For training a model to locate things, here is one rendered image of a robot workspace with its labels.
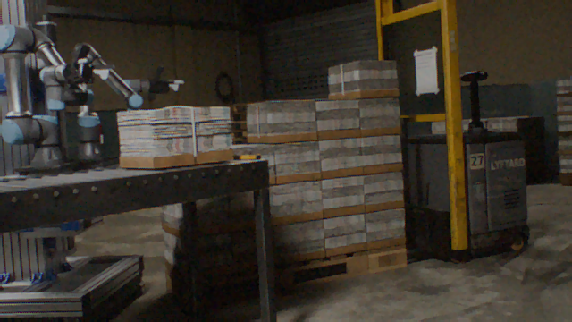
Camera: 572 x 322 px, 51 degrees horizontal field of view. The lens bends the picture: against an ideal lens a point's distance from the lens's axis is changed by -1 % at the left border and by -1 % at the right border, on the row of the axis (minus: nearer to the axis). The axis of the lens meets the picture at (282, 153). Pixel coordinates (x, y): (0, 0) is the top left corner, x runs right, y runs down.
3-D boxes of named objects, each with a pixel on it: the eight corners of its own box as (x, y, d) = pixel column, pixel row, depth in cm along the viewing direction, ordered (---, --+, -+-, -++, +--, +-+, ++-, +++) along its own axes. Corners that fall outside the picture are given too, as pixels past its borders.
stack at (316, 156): (165, 292, 353) (155, 150, 348) (337, 262, 402) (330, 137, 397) (183, 309, 318) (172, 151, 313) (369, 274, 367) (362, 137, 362)
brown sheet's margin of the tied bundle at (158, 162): (154, 163, 260) (153, 153, 260) (189, 164, 238) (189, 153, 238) (119, 166, 250) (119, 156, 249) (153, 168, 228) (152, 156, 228)
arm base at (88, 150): (72, 159, 328) (71, 141, 327) (84, 157, 343) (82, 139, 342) (98, 157, 326) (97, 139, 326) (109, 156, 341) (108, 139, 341)
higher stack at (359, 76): (336, 262, 401) (325, 67, 395) (374, 255, 414) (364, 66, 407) (368, 274, 367) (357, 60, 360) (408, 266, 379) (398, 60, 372)
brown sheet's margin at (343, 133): (290, 139, 384) (290, 132, 384) (329, 136, 397) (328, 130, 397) (319, 139, 350) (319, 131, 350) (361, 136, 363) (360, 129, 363)
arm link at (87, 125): (79, 140, 326) (77, 115, 326) (78, 140, 339) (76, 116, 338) (101, 139, 330) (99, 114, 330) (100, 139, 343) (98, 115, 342)
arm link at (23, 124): (44, 143, 277) (35, 24, 274) (15, 146, 264) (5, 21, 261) (28, 144, 283) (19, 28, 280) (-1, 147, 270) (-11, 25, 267)
